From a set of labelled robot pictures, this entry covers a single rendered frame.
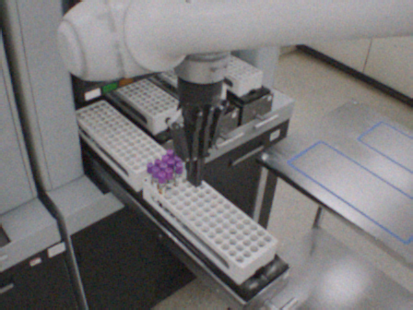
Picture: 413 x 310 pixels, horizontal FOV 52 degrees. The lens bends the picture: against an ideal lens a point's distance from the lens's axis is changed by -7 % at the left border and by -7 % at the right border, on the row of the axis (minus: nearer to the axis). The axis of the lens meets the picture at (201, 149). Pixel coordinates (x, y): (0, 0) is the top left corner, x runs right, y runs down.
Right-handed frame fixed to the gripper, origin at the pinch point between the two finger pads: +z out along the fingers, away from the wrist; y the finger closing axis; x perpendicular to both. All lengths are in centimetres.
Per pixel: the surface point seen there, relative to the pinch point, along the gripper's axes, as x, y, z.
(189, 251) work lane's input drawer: -6.2, -5.9, 14.0
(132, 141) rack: 22.9, 1.1, 8.1
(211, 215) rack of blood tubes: -5.0, 0.6, 9.0
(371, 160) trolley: -15, 47, 12
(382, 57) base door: 66, 229, 68
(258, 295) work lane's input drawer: -22.2, -2.8, 14.2
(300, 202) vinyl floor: 30, 98, 94
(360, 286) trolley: -25, 57, 66
